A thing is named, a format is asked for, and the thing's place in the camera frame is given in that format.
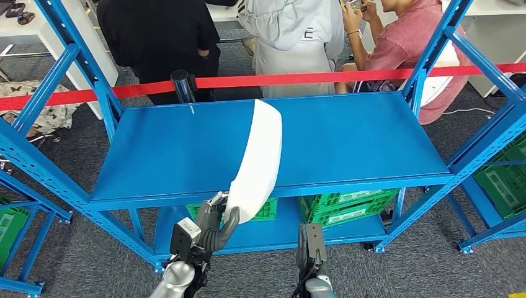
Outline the white curved plastic part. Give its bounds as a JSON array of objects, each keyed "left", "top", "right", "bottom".
[{"left": 223, "top": 98, "right": 283, "bottom": 225}]

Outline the blue metal shelf rack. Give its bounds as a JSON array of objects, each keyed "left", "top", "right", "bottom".
[
  {"left": 445, "top": 135, "right": 526, "bottom": 255},
  {"left": 0, "top": 0, "right": 526, "bottom": 274},
  {"left": 0, "top": 168, "right": 75, "bottom": 298}
]

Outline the person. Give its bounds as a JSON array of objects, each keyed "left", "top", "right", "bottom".
[
  {"left": 96, "top": 0, "right": 221, "bottom": 106},
  {"left": 334, "top": 0, "right": 473, "bottom": 125},
  {"left": 0, "top": 80, "right": 82, "bottom": 138},
  {"left": 237, "top": 0, "right": 346, "bottom": 99}
]

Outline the white table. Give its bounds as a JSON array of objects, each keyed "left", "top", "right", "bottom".
[{"left": 0, "top": 0, "right": 120, "bottom": 120}]

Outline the stool with chrome base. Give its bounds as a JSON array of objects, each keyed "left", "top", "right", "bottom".
[{"left": 0, "top": 133, "right": 61, "bottom": 176}]

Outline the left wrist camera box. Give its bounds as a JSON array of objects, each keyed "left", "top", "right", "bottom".
[{"left": 169, "top": 218, "right": 203, "bottom": 256}]

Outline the black stanchion post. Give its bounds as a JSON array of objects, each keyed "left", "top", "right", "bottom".
[{"left": 170, "top": 70, "right": 197, "bottom": 104}]

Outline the red barrier belt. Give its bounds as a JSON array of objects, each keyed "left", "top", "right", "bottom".
[{"left": 0, "top": 62, "right": 526, "bottom": 112}]

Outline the white cable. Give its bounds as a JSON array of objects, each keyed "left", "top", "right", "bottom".
[{"left": 442, "top": 107, "right": 496, "bottom": 116}]

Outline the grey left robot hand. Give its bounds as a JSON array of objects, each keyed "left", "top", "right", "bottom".
[{"left": 193, "top": 191, "right": 241, "bottom": 253}]

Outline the black phone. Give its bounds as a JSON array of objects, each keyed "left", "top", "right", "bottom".
[{"left": 4, "top": 2, "right": 27, "bottom": 19}]

